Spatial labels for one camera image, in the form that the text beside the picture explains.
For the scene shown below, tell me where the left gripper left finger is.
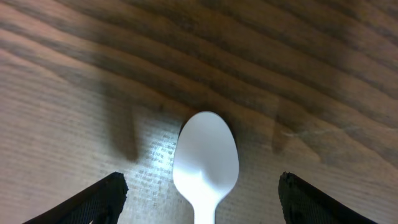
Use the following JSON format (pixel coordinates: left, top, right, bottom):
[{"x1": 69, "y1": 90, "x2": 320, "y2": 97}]
[{"x1": 24, "y1": 172, "x2": 128, "y2": 224}]

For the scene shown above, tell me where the white spoon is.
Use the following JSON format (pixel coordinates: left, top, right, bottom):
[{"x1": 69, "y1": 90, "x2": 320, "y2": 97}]
[{"x1": 172, "y1": 111, "x2": 239, "y2": 224}]

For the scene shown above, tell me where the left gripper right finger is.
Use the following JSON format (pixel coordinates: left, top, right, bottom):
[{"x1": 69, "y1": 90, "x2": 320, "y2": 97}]
[{"x1": 278, "y1": 172, "x2": 373, "y2": 224}]

